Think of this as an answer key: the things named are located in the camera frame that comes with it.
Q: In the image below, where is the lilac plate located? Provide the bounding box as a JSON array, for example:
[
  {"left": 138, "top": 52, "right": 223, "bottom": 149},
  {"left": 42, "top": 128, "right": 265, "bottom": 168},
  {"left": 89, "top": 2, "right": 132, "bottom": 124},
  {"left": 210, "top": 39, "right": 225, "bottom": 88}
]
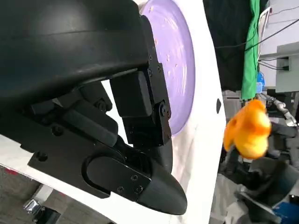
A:
[{"left": 141, "top": 0, "right": 196, "bottom": 137}]

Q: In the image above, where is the black curtain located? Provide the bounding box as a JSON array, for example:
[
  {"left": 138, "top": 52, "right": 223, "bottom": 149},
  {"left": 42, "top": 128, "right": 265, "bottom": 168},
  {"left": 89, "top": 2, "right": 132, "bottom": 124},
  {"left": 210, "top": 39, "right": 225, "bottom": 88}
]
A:
[{"left": 202, "top": 0, "right": 252, "bottom": 92}]

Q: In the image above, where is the black cable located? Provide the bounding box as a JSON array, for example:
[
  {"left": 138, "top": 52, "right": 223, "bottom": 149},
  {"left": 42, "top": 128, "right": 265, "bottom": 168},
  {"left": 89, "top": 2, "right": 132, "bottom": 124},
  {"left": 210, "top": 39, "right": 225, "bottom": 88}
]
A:
[{"left": 214, "top": 18, "right": 299, "bottom": 50}]

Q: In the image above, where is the white cable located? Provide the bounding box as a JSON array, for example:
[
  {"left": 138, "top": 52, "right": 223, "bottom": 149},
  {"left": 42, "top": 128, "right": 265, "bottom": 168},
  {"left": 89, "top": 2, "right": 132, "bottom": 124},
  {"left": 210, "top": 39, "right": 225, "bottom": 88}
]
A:
[{"left": 256, "top": 6, "right": 273, "bottom": 63}]

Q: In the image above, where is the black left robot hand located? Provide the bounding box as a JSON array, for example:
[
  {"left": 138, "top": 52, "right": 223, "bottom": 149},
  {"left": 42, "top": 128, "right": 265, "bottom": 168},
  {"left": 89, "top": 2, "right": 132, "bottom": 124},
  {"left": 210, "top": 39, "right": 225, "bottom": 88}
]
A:
[{"left": 0, "top": 0, "right": 188, "bottom": 216}]

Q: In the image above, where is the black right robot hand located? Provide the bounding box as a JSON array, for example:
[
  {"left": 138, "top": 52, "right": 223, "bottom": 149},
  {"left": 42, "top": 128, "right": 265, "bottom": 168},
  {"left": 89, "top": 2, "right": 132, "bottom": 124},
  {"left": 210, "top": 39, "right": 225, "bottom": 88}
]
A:
[{"left": 221, "top": 121, "right": 299, "bottom": 212}]

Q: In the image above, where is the blue crate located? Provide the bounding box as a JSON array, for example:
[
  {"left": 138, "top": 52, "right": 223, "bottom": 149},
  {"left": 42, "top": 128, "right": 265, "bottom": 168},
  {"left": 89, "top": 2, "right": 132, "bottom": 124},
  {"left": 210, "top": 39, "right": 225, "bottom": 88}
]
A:
[{"left": 272, "top": 193, "right": 299, "bottom": 224}]

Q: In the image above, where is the black table grommet hole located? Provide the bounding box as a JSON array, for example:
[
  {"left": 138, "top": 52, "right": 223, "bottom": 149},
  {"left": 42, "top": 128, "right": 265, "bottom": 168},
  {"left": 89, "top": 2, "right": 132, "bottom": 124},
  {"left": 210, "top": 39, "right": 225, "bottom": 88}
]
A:
[{"left": 215, "top": 98, "right": 223, "bottom": 115}]

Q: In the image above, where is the chrome table caster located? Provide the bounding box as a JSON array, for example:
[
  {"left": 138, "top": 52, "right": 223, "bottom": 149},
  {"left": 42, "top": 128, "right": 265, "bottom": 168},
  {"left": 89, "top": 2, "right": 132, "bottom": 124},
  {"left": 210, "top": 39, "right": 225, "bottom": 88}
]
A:
[{"left": 22, "top": 198, "right": 45, "bottom": 223}]

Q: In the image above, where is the grey cabinet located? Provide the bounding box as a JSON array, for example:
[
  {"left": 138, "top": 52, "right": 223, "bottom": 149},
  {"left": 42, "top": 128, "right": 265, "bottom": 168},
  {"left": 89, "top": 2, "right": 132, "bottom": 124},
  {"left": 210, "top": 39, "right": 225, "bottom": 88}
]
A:
[{"left": 275, "top": 42, "right": 299, "bottom": 94}]

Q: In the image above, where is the small blue box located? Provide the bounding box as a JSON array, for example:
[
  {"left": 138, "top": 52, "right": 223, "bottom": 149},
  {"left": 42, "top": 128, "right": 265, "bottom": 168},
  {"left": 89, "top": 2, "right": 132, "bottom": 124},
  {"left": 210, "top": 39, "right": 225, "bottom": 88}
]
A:
[{"left": 256, "top": 71, "right": 266, "bottom": 94}]

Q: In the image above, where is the green cloth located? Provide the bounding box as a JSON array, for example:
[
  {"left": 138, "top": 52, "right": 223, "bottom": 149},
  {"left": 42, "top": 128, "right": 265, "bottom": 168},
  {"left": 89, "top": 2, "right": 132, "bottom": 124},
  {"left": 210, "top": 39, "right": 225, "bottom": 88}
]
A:
[{"left": 241, "top": 0, "right": 262, "bottom": 101}]

